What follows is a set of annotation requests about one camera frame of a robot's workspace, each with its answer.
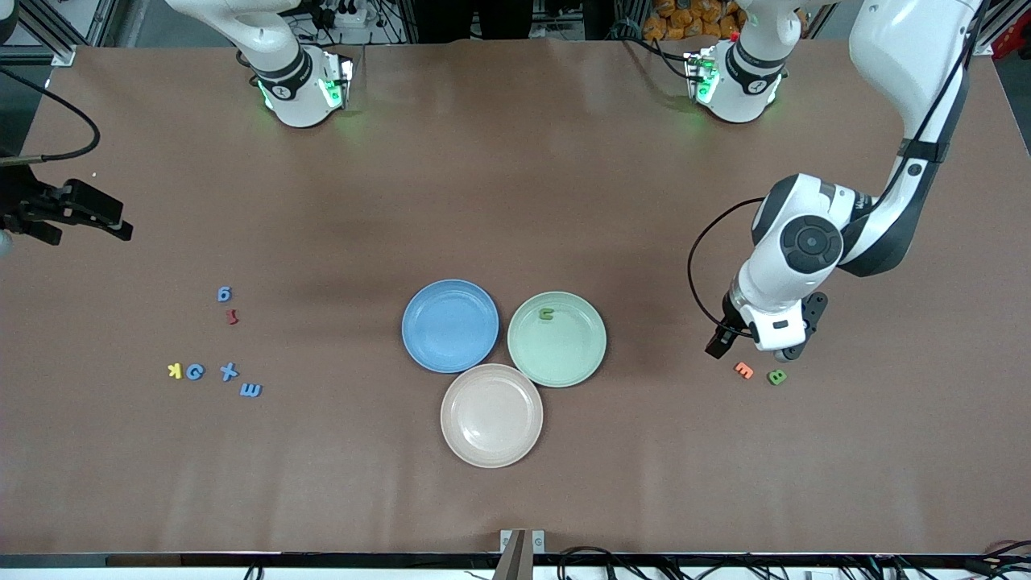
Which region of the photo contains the grey metal bracket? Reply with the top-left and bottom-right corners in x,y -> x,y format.
499,529 -> 546,555

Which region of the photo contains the green plate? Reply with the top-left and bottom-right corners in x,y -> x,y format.
507,291 -> 607,388

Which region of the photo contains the aluminium frame profile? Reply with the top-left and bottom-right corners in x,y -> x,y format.
0,0 -> 77,67

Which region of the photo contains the orange packets pile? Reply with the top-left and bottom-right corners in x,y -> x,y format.
644,0 -> 746,41

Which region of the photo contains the black left base cable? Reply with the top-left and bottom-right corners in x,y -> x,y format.
624,36 -> 694,81

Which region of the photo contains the grey-brown upright post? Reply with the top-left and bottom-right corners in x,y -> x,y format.
493,529 -> 528,580

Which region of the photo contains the blue plate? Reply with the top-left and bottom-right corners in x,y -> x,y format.
401,279 -> 500,374

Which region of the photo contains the black looped cable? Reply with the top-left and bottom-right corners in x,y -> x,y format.
556,546 -> 625,580

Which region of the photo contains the brown paper table cover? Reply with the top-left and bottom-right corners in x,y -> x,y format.
0,36 -> 1031,558

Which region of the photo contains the white power strip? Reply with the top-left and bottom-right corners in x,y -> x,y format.
326,0 -> 371,29

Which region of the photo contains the pink plate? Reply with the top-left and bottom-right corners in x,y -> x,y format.
440,363 -> 544,469

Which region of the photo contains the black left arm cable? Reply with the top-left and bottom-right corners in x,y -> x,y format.
687,0 -> 982,327

